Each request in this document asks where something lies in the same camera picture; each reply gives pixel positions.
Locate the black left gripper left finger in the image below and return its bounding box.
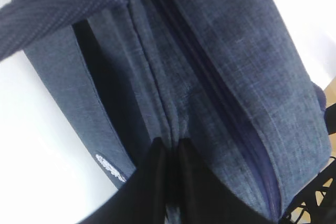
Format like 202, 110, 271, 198
69, 137, 169, 224

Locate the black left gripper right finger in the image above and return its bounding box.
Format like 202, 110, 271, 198
177, 138, 272, 223

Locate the dark navy lunch bag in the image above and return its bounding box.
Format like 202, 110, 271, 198
1, 0, 331, 223

